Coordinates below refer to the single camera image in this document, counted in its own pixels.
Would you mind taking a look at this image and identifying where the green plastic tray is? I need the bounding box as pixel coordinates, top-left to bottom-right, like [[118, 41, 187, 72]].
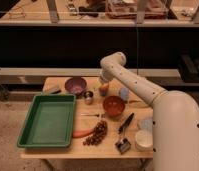
[[17, 94, 76, 148]]

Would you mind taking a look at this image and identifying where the small metal cup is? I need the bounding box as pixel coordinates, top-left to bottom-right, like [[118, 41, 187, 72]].
[[84, 91, 93, 105]]

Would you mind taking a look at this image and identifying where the purple bowl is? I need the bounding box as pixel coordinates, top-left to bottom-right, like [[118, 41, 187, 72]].
[[64, 77, 87, 95]]

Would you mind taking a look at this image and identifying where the wooden table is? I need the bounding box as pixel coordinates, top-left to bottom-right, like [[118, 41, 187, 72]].
[[20, 76, 155, 171]]

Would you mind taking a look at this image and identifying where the orange carrot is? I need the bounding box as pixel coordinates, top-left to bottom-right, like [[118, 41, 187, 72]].
[[72, 129, 94, 138]]

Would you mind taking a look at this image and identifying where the bunch of red grapes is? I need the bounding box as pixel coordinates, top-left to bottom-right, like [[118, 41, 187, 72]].
[[83, 120, 108, 146]]

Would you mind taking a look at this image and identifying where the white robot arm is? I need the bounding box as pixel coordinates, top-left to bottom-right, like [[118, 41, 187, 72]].
[[100, 52, 199, 171]]

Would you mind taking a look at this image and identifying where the metal fork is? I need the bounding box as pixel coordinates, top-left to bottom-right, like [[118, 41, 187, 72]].
[[80, 114, 106, 118]]

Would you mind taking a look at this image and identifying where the orange bowl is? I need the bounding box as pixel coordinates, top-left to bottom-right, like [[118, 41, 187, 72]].
[[102, 96, 125, 118]]

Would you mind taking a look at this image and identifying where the black handled spatula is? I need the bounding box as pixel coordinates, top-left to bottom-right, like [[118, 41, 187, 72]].
[[115, 113, 134, 154]]

